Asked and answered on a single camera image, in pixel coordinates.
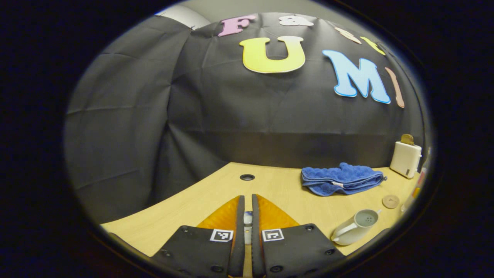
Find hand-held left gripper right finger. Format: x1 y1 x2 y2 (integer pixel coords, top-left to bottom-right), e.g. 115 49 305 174
252 194 346 278

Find white toaster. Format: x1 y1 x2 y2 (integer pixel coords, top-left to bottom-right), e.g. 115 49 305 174
390 141 422 179

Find clear water bottle pink label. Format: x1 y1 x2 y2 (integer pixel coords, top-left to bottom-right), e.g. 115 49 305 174
401 147 432 214

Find white ceramic teacup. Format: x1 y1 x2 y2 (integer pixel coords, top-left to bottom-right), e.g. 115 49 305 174
331 209 382 246

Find blue folded towel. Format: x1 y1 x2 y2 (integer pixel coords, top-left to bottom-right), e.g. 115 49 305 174
301 162 387 197

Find white blue teacup lid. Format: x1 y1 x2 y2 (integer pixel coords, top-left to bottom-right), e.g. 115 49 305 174
244 211 253 244

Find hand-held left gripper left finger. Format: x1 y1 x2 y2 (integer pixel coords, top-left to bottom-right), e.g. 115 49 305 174
151 195 245 278

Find black backdrop cloth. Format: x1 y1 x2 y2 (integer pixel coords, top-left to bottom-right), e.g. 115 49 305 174
64 12 425 224

